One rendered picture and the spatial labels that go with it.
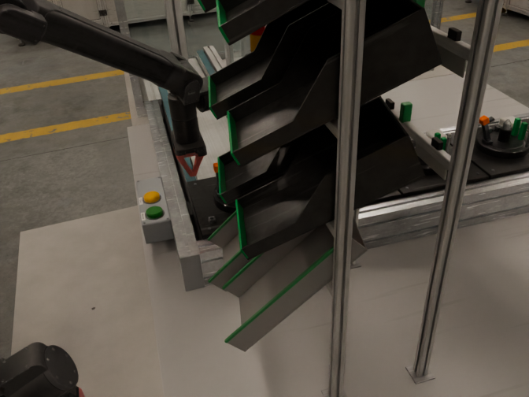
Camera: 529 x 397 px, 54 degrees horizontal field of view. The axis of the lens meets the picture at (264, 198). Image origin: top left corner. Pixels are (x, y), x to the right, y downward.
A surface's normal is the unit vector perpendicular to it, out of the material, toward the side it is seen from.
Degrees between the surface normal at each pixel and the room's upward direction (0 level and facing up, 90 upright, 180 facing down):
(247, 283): 90
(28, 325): 0
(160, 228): 90
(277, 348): 0
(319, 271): 90
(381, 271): 0
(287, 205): 25
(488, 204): 90
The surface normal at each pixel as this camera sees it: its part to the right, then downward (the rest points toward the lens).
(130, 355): -0.05, -0.82
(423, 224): 0.27, 0.54
